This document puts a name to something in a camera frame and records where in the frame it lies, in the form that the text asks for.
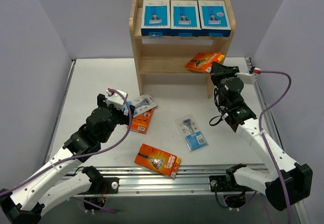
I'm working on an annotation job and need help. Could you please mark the blue Harry's razor box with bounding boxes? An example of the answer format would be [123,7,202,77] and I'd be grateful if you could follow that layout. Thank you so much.
[198,0,231,37]
[170,0,201,37]
[141,0,171,37]

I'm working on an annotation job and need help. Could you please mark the clear blister razor pack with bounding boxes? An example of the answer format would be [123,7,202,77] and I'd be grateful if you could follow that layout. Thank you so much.
[128,94,157,117]
[175,115,208,152]

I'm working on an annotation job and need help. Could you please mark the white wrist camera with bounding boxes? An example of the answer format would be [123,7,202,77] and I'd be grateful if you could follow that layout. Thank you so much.
[105,88,128,111]
[235,66,262,85]

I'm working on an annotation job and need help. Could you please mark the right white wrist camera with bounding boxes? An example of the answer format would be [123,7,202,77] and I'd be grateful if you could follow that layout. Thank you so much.
[235,66,262,85]

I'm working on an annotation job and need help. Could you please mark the orange Gillette Fusion box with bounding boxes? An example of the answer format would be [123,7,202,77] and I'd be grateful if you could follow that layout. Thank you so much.
[185,53,225,73]
[134,144,181,179]

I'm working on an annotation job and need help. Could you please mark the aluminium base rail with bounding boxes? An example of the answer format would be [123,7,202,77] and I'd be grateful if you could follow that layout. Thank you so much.
[27,57,303,198]

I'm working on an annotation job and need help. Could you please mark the wooden shelf unit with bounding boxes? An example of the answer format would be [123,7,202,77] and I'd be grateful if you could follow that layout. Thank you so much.
[129,0,236,94]

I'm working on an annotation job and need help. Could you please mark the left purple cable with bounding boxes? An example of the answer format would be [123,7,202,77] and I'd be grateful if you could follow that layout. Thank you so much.
[0,88,134,197]

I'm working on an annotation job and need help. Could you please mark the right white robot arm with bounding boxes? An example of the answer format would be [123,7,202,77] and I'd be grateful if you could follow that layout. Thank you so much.
[210,62,313,211]

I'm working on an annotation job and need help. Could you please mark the orange Gillette Styler box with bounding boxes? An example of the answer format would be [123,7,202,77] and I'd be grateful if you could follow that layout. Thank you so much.
[130,108,154,134]

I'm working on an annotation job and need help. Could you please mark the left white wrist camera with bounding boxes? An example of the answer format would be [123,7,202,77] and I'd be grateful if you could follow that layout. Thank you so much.
[105,88,128,111]

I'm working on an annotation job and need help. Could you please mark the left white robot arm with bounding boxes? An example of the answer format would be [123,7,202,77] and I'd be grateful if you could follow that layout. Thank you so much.
[1,88,135,223]

